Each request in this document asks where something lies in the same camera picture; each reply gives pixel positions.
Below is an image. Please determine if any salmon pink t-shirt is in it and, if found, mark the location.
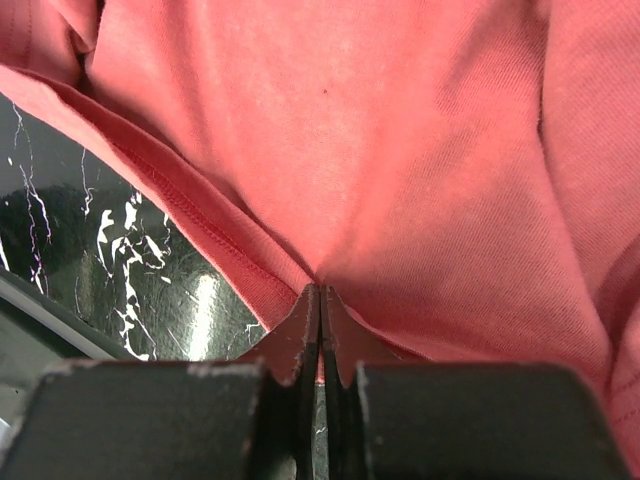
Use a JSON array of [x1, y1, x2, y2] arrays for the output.
[[1, 1, 639, 472]]

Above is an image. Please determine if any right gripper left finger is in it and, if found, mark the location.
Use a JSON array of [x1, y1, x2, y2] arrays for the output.
[[1, 285, 320, 479]]

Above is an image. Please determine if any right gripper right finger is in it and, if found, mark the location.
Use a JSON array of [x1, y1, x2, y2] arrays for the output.
[[319, 287, 631, 479]]

